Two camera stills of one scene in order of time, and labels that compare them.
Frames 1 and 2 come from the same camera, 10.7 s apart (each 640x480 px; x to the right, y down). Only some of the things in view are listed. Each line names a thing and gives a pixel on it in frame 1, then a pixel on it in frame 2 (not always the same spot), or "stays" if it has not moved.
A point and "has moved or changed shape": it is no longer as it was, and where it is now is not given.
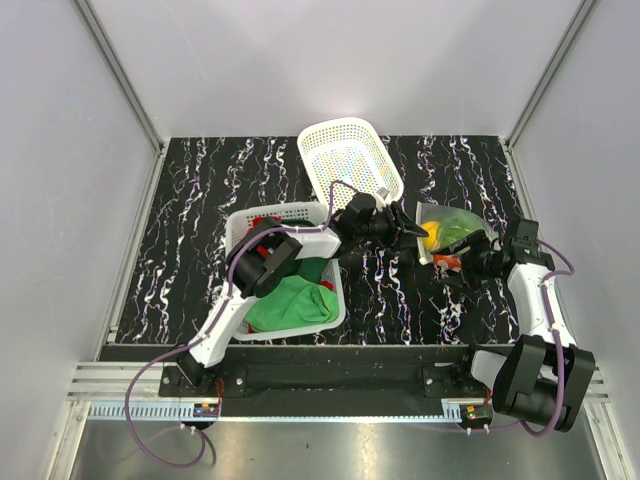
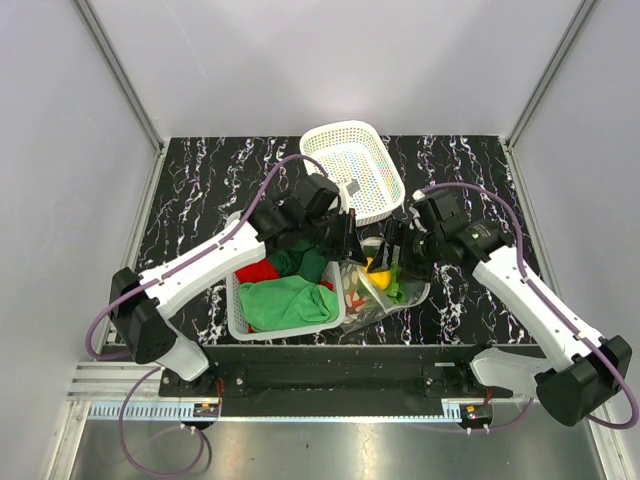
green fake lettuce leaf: (456, 225) has moved or changed shape
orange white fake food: (450, 262) has moved or changed shape
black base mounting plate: (320, 381) stays
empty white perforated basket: (349, 151) stays
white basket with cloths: (314, 299) stays
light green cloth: (293, 302) stays
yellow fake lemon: (433, 228) has moved or changed shape
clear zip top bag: (444, 225) has moved or changed shape
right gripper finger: (456, 278) → (382, 258)
